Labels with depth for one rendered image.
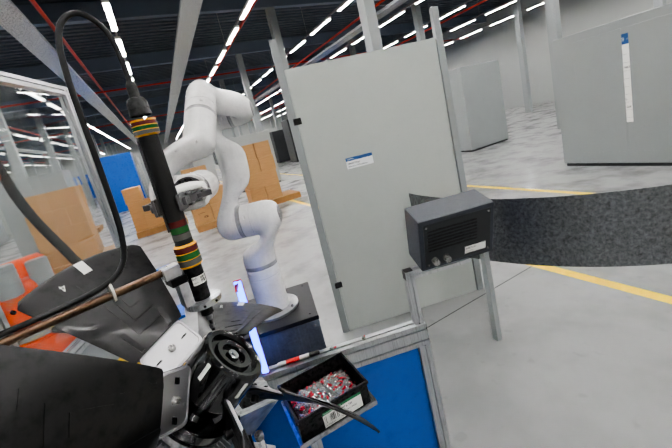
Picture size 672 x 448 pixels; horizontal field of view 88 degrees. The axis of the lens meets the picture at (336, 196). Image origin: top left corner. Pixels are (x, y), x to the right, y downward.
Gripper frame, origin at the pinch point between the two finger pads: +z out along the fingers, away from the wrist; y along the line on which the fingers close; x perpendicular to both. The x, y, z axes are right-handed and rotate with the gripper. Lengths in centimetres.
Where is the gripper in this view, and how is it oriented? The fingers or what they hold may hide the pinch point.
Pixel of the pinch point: (170, 204)
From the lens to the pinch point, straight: 72.8
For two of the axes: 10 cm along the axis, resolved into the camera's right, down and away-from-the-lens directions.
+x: -2.3, -9.5, -1.9
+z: 1.7, 1.5, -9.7
